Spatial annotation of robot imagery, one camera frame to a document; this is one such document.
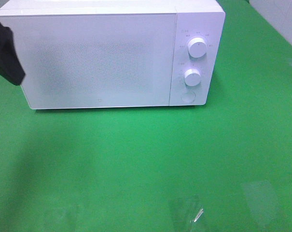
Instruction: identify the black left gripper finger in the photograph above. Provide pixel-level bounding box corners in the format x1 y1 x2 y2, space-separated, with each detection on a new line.
0 22 25 86

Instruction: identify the round door release button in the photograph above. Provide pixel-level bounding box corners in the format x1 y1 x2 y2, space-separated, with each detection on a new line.
181 91 195 103

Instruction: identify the white timer knob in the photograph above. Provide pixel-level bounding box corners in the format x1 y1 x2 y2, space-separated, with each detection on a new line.
184 69 201 87

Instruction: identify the white microwave oven body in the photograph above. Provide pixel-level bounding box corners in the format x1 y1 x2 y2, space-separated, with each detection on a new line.
0 0 225 106

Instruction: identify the white upper power knob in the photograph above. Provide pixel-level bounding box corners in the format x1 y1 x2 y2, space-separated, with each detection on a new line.
187 37 207 58

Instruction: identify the clear tape patch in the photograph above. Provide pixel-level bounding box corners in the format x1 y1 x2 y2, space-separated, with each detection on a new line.
168 194 203 226

